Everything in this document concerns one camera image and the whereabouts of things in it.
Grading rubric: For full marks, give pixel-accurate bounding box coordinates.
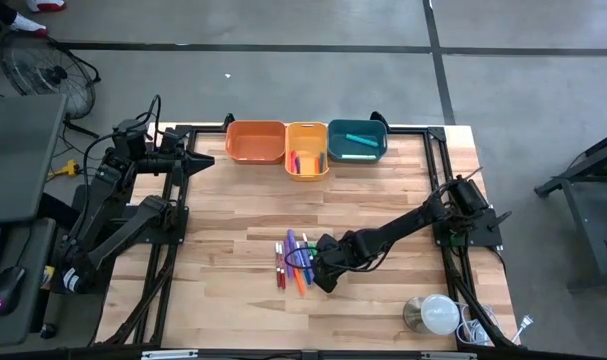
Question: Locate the metal cup white lid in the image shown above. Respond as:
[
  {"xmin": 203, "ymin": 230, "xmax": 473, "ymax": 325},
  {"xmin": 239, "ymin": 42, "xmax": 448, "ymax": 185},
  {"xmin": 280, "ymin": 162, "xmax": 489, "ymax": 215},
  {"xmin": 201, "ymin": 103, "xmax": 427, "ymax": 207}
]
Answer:
[{"xmin": 402, "ymin": 293, "xmax": 462, "ymax": 337}]

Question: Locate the dark grey monitor panel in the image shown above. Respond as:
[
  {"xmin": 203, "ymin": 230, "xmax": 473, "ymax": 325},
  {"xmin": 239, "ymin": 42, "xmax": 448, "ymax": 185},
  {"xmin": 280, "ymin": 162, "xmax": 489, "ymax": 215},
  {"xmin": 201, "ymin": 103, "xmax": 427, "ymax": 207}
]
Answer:
[{"xmin": 0, "ymin": 93, "xmax": 68, "ymax": 224}]

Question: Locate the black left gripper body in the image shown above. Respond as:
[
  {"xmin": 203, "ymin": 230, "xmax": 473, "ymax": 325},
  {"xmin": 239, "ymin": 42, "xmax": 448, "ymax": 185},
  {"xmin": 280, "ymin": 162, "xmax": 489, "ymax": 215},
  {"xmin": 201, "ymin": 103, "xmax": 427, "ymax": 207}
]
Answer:
[{"xmin": 152, "ymin": 128, "xmax": 188, "ymax": 185}]

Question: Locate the grey desk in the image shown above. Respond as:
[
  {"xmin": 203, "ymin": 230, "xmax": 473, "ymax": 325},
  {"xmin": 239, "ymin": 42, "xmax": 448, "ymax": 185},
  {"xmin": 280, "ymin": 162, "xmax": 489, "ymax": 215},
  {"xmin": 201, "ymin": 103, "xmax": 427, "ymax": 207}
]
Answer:
[{"xmin": 0, "ymin": 219, "xmax": 57, "ymax": 349}]

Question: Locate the two-tone purple thick marker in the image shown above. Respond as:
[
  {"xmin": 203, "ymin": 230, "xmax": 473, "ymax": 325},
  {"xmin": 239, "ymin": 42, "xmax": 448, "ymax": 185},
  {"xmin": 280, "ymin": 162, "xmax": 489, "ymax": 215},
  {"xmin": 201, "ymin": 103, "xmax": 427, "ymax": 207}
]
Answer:
[{"xmin": 302, "ymin": 244, "xmax": 315, "ymax": 281}]

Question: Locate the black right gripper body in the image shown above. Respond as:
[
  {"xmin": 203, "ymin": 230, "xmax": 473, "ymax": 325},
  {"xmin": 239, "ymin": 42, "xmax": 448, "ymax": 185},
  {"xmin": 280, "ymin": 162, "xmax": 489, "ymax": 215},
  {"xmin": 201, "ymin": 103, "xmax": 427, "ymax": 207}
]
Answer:
[{"xmin": 312, "ymin": 232, "xmax": 358, "ymax": 295}]

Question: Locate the yellow power connector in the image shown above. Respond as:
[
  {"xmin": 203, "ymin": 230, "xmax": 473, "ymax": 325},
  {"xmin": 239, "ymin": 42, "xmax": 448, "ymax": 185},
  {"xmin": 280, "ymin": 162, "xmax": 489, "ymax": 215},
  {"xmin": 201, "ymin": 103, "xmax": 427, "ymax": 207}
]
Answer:
[{"xmin": 46, "ymin": 159, "xmax": 80, "ymax": 180}]

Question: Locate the teal thick marker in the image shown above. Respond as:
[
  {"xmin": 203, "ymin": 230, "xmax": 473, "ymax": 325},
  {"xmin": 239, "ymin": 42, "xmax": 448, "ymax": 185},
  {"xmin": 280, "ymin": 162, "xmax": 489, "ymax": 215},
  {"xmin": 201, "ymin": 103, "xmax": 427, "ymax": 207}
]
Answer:
[{"xmin": 344, "ymin": 132, "xmax": 380, "ymax": 149}]

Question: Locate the white coiled cable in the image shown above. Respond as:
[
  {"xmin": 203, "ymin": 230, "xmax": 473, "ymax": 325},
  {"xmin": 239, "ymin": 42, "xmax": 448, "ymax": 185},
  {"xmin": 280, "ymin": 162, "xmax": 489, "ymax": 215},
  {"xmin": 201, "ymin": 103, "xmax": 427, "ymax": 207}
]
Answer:
[{"xmin": 455, "ymin": 302, "xmax": 499, "ymax": 347}]

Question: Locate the black metal cart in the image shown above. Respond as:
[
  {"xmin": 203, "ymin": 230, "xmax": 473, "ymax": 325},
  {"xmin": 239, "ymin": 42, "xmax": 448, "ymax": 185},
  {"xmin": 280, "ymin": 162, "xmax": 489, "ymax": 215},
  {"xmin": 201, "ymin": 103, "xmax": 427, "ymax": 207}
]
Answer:
[{"xmin": 534, "ymin": 127, "xmax": 607, "ymax": 294}]

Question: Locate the black aluminium table frame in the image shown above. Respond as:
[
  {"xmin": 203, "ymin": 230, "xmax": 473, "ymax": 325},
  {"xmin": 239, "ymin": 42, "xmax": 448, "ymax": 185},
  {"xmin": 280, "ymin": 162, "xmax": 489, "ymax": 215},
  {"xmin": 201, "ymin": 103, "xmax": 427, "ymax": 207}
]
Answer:
[{"xmin": 95, "ymin": 122, "xmax": 522, "ymax": 351}]

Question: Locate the black capped white marker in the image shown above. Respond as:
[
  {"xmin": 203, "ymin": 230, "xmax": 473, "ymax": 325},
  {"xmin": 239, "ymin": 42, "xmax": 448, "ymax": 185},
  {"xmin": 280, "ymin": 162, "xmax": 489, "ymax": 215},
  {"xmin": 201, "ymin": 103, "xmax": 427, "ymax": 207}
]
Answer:
[{"xmin": 301, "ymin": 232, "xmax": 314, "ymax": 274}]

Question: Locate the black computer mouse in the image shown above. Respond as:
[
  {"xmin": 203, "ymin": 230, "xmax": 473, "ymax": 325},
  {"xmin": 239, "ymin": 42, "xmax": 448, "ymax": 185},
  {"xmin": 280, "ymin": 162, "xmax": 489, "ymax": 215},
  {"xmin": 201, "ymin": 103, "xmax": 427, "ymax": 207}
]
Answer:
[{"xmin": 0, "ymin": 265, "xmax": 28, "ymax": 317}]

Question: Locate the yellow plastic bin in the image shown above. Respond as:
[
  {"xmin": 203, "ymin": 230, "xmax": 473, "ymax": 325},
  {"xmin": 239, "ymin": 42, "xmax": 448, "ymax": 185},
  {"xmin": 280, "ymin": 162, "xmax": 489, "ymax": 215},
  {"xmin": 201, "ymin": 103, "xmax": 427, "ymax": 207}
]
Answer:
[{"xmin": 284, "ymin": 121, "xmax": 330, "ymax": 182}]

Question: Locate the person's white red shoe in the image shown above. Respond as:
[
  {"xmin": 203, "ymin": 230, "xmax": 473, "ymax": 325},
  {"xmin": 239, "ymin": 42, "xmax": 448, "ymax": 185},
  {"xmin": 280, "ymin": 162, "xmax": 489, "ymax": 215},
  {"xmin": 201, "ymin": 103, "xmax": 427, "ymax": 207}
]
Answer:
[
  {"xmin": 10, "ymin": 12, "xmax": 50, "ymax": 39},
  {"xmin": 25, "ymin": 0, "xmax": 67, "ymax": 14}
]

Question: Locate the white power plug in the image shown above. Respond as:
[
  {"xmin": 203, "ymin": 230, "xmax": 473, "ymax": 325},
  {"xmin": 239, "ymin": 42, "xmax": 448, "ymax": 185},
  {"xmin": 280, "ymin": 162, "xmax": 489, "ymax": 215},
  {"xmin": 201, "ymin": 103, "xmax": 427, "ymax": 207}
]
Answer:
[{"xmin": 511, "ymin": 313, "xmax": 535, "ymax": 345}]

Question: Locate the orange plastic bin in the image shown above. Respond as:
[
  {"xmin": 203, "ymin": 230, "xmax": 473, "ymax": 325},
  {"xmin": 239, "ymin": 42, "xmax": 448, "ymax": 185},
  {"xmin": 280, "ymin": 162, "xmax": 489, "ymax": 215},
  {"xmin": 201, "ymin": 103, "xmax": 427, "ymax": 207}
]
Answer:
[{"xmin": 224, "ymin": 119, "xmax": 288, "ymax": 166}]

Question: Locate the teal plastic bin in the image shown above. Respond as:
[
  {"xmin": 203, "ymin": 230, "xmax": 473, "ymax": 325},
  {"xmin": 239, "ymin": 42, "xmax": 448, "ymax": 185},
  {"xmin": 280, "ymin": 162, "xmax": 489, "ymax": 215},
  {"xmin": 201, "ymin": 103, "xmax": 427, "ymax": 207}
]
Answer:
[{"xmin": 326, "ymin": 118, "xmax": 389, "ymax": 164}]

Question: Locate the blue capped white marker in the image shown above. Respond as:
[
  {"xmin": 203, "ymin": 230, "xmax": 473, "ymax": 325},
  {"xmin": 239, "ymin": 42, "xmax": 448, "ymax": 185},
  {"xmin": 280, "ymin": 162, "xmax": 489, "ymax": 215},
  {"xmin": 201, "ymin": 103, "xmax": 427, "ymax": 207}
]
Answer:
[{"xmin": 296, "ymin": 241, "xmax": 312, "ymax": 286}]

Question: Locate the black floor fan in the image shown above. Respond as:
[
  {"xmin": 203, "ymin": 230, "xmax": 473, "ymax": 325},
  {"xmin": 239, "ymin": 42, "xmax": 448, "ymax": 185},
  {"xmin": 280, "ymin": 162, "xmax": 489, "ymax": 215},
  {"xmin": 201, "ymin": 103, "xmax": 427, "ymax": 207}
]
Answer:
[{"xmin": 0, "ymin": 29, "xmax": 102, "ymax": 140}]

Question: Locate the silver metal bracket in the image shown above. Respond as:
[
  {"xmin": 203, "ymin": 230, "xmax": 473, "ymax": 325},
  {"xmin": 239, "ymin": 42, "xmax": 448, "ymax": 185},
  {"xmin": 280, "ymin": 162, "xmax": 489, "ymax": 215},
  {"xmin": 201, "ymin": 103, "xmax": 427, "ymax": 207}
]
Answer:
[
  {"xmin": 140, "ymin": 349, "xmax": 200, "ymax": 360},
  {"xmin": 419, "ymin": 351, "xmax": 478, "ymax": 360}
]

